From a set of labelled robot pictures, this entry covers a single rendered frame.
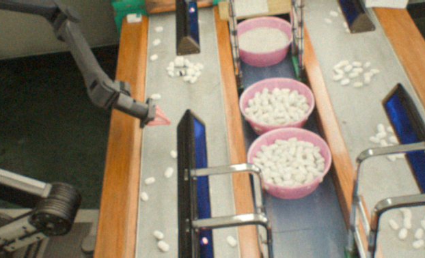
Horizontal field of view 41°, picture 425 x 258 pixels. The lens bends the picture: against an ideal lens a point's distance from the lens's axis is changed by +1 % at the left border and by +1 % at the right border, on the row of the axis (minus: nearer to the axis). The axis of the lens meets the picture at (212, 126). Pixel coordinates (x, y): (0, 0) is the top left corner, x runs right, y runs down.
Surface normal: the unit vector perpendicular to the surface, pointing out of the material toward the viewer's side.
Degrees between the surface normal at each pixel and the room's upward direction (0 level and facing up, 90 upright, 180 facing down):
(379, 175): 0
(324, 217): 0
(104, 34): 90
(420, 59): 0
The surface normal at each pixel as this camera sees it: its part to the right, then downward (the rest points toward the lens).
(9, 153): -0.11, -0.73
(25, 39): 0.07, 0.67
